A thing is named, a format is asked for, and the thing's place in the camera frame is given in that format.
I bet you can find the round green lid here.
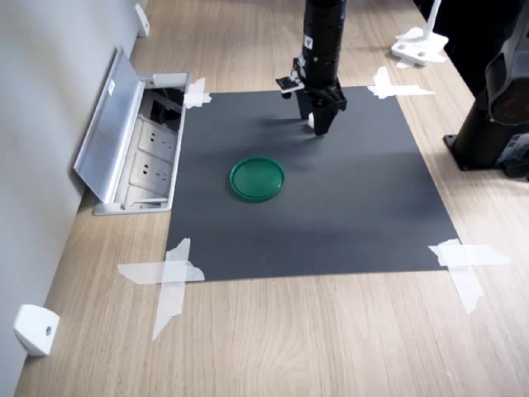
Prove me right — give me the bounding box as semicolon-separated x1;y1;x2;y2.
229;155;287;204

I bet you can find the white masking tape piece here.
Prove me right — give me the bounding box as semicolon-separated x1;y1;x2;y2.
182;76;213;110
366;65;436;101
117;237;207;342
427;238;514;316

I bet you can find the dark grey mat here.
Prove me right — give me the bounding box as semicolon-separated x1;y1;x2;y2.
164;85;460;284

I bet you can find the grey fabric partition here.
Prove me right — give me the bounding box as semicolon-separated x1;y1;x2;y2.
0;0;142;397

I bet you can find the white taped stand bracket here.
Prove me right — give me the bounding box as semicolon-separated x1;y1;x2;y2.
390;0;450;69

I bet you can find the white partition foot bracket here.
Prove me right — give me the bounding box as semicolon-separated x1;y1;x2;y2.
12;304;61;358
133;2;151;39

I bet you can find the silver cable duct with sockets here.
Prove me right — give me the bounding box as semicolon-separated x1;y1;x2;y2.
73;45;193;217

